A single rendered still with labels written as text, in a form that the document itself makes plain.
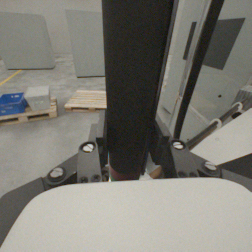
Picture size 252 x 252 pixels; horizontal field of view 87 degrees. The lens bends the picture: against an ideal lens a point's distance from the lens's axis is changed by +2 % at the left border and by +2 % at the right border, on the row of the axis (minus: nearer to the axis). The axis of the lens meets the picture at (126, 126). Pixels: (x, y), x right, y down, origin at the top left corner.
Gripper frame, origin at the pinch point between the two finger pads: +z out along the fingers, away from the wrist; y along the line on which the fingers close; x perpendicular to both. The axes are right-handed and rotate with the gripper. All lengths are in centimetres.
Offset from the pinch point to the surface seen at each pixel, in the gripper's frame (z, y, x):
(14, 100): 282, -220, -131
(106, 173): 12.7, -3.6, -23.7
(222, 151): 18.4, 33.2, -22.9
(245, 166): 3.3, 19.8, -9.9
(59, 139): 171, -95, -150
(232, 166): 4.5, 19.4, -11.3
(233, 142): 19.0, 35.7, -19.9
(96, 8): 1228, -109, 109
